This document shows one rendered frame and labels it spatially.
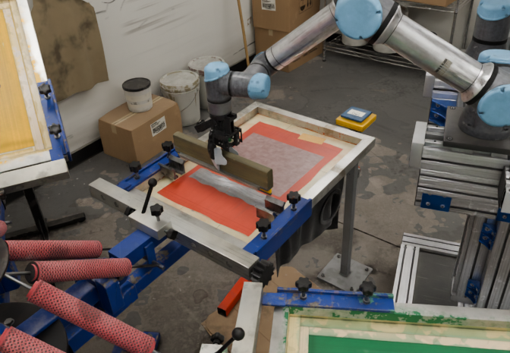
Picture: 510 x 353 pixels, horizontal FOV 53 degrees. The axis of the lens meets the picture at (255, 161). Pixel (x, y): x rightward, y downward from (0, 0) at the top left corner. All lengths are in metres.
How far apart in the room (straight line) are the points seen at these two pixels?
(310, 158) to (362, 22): 0.79
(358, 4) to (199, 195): 0.87
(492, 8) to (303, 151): 0.82
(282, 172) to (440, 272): 1.07
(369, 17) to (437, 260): 1.64
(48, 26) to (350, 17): 2.50
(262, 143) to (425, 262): 1.07
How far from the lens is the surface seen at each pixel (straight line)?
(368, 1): 1.29
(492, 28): 1.99
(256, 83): 1.48
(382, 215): 3.23
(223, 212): 1.72
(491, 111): 1.39
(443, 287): 2.58
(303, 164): 1.93
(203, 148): 1.72
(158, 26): 4.17
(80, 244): 1.49
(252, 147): 2.04
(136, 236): 1.55
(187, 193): 1.82
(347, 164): 1.88
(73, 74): 3.69
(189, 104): 4.09
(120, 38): 3.94
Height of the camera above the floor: 2.04
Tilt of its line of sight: 34 degrees down
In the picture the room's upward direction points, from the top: 3 degrees counter-clockwise
